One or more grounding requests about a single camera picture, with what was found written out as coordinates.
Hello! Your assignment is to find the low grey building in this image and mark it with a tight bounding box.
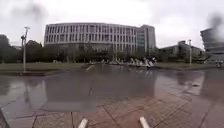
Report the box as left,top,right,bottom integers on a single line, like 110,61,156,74
159,40,205,60

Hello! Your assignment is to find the tall grey lamp pole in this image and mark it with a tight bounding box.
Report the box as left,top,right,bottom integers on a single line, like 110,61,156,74
20,26,31,74

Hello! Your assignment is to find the wet grey paved plaza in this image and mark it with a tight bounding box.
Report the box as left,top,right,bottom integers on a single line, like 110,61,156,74
0,63,224,128

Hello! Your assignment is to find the row of parked scooters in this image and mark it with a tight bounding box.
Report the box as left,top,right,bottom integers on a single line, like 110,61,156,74
99,57,159,70

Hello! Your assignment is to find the grass lawn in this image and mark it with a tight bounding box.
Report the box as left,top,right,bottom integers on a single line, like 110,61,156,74
0,62,89,72
154,62,218,71

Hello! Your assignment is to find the dark grey building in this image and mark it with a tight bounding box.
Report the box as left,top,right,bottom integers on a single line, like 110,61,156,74
199,27,224,63

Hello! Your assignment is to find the robot's own part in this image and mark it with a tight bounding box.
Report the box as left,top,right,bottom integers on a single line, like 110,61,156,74
77,117,89,128
138,116,152,128

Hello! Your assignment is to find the row of trees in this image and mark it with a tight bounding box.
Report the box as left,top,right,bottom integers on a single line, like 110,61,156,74
0,34,208,64

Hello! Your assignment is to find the curved white banded building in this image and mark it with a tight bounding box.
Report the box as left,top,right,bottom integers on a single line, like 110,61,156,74
43,22,157,55

